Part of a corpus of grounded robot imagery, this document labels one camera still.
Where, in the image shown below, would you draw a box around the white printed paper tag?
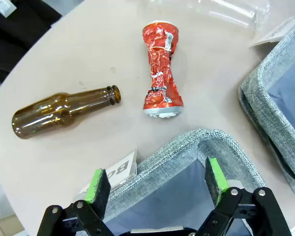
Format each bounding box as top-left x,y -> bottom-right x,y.
0,0 -> 17,18

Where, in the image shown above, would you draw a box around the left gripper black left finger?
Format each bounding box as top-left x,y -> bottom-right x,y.
36,168 -> 115,236

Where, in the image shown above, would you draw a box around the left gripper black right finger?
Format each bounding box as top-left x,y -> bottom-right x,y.
195,157 -> 292,236

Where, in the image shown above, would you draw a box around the grey fabric plastic basket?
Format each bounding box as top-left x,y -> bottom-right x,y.
238,13 -> 295,199

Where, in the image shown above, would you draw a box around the large clear plastic bottle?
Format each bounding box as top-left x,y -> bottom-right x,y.
137,0 -> 271,31

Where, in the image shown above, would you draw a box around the black garment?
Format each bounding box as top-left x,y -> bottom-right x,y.
0,0 -> 86,84

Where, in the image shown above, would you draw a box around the brown glass beer bottle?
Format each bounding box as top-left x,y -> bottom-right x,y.
11,85 -> 122,140

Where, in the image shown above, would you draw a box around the white Bottle label sign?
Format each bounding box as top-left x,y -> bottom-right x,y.
73,148 -> 138,201

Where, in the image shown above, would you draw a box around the grey fabric bottle basket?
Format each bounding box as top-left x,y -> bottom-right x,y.
102,127 -> 268,236

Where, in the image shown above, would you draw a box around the white Plastic label sign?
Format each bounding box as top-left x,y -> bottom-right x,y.
248,16 -> 295,49

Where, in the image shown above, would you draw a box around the crushed red soda can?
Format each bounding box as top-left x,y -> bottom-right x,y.
142,21 -> 185,120

